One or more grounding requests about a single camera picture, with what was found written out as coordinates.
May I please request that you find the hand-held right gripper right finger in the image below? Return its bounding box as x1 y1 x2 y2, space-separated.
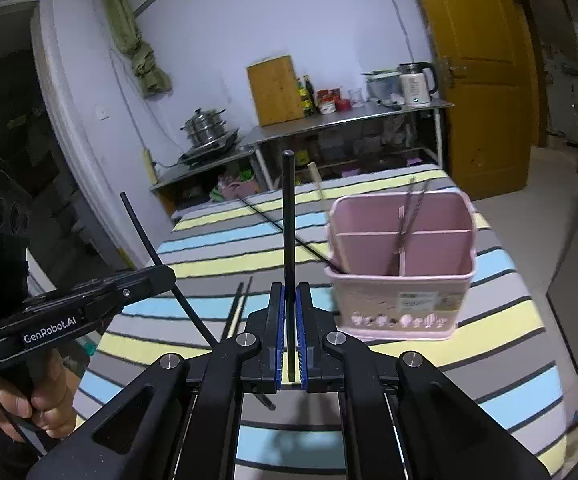
296 282 552 480

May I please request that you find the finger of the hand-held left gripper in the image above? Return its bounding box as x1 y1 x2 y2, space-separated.
71 266 177 306

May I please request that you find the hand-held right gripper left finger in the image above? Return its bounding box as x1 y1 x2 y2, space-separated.
26 282 286 480

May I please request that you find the black chopstick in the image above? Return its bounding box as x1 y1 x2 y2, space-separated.
283 150 298 384
238 198 342 275
120 192 276 411

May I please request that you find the row of chopsticks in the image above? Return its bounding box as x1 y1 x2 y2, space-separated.
220 277 254 342

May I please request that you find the pink plastic utensil holder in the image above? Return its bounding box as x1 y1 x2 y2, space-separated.
324 190 479 344

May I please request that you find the cream chopstick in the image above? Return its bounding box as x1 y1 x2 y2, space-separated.
307 161 328 202

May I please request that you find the silver metal chopstick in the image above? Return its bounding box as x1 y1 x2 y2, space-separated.
394 176 416 258

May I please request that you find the person's left hand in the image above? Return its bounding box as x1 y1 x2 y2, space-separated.
0 347 78 442

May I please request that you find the steel stove stand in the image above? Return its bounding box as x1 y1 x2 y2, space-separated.
149 145 260 217

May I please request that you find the pink plastic bag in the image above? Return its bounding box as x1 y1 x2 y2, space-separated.
211 170 262 204

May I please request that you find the gas stove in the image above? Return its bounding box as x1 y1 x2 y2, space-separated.
177 130 242 164

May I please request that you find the steel steamer pot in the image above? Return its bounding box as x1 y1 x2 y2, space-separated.
183 107 229 147

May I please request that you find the striped tablecloth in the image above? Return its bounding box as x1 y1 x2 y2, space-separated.
76 162 570 480

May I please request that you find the wooden cutting board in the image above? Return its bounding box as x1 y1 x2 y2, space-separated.
246 54 306 128

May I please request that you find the steel counter table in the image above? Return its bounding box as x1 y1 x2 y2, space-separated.
241 97 455 192

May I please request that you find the red lidded jar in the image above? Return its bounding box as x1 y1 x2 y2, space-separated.
316 87 350 114

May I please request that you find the green hanging cloth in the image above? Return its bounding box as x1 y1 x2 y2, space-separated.
103 0 172 99

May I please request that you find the clear plastic container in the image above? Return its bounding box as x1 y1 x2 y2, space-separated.
366 70 402 104

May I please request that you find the white electric kettle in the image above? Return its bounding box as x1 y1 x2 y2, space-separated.
397 61 440 107

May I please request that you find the yellow wooden door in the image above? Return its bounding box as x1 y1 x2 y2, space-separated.
403 0 533 202

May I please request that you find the white sliding door frame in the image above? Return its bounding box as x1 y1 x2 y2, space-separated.
28 0 136 272

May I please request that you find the wall cable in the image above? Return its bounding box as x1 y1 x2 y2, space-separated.
375 0 418 64

